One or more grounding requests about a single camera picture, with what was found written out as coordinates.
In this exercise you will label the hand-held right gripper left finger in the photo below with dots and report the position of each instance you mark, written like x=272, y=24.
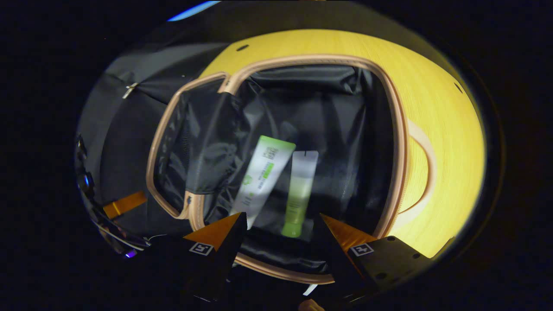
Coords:
x=224, y=250

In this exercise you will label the silver backdrop clip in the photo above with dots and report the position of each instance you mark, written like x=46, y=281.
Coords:
x=129, y=90

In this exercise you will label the black backdrop cloth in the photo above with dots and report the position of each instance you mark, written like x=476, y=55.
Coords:
x=125, y=142

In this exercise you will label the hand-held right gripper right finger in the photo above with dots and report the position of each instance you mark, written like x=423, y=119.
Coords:
x=341, y=255

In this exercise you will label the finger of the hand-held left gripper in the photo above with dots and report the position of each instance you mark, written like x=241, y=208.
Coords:
x=125, y=204

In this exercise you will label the white green skin care tube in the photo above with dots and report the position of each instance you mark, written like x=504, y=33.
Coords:
x=263, y=172

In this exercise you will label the translucent green skin care tube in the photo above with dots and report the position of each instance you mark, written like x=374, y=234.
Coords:
x=300, y=185

